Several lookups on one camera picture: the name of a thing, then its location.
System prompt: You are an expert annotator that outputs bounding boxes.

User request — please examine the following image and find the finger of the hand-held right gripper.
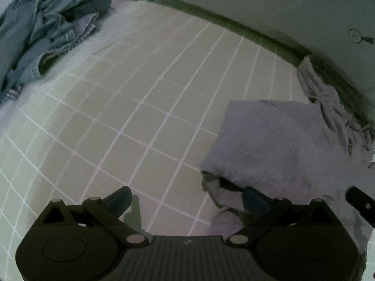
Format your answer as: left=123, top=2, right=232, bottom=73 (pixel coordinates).
left=346, top=185, right=375, bottom=229

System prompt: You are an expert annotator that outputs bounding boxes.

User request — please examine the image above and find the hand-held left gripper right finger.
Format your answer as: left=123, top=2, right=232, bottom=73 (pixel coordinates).
left=226, top=185, right=336, bottom=246

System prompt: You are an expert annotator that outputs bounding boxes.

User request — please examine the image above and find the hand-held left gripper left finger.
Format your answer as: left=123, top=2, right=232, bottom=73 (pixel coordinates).
left=43, top=185, right=150, bottom=246

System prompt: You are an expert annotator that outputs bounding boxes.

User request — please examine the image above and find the lavender towel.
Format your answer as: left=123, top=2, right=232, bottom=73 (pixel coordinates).
left=200, top=99, right=375, bottom=281

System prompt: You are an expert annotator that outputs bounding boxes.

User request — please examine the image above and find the crumpled grey cloth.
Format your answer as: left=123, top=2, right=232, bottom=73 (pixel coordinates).
left=297, top=55, right=375, bottom=156

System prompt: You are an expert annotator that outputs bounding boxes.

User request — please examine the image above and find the grid pattern bed sheet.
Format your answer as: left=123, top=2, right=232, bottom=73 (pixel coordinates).
left=0, top=0, right=375, bottom=281

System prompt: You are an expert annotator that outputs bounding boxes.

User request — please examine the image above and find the dark green baseboard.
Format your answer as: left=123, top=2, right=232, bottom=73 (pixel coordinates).
left=148, top=0, right=375, bottom=120

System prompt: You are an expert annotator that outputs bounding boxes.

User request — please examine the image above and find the blue denim garment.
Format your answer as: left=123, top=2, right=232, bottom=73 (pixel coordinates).
left=0, top=0, right=112, bottom=104

